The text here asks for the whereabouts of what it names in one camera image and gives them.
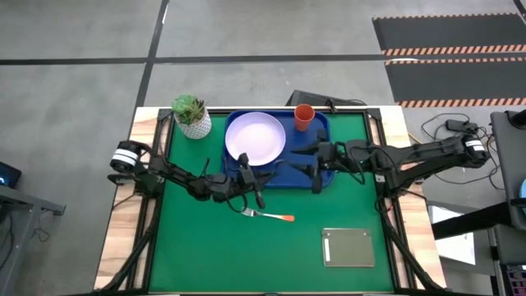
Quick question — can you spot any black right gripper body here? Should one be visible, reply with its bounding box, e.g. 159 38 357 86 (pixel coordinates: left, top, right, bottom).
311 129 342 194

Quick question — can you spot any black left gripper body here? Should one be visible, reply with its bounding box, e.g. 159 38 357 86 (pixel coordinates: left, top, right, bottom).
229 152 266 209

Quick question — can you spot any orange plastic cup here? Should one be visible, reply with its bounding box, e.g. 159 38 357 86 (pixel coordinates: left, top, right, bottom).
293 104 316 132

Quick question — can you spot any lilac round plate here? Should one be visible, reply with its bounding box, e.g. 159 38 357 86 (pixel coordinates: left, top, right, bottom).
224 111 287 168

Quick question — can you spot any fork with orange handle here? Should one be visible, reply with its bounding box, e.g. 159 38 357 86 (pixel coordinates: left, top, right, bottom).
241 207 296 223

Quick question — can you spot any blue plastic tray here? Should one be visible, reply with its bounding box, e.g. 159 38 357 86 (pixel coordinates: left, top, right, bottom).
220 109 335 189

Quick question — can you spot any black flat device case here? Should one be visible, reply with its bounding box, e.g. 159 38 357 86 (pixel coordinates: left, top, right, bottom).
286 89 367 109

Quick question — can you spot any succulent in white patterned pot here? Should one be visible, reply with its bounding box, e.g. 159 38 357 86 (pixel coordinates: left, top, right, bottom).
171 94 213 141

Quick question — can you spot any green table mat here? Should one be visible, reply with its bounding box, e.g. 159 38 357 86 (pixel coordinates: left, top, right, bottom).
148 111 395 294

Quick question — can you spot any grey rectangular pad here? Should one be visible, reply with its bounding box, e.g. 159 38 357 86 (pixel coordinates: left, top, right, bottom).
321 228 376 269

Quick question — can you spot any black power adapter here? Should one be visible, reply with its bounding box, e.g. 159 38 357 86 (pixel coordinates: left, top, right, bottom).
445 118 479 133

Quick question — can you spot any black hazard-striped floor mat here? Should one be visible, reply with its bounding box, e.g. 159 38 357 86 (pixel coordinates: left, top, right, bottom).
384 57 526 109
371 12 526 58

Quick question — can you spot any black bar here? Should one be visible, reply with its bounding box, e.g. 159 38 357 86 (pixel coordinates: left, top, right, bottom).
431 200 514 240

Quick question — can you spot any white paper sheet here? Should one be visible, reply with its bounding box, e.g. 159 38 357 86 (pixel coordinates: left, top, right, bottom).
427 205 477 266

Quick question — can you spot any dark grey cabinet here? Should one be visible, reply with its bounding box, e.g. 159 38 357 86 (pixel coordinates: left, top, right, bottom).
490 109 526 231

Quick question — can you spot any device with coloured buttons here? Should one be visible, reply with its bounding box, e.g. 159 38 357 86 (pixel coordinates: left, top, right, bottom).
505 265 526 296

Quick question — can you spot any grey metal desk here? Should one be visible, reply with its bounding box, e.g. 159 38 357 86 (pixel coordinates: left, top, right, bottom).
0 184 67 296

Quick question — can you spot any black device with blue light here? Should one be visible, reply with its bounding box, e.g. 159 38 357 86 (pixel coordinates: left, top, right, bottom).
0 161 23 189

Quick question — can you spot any black floor cable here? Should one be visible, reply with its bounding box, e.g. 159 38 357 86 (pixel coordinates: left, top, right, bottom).
421 113 506 192

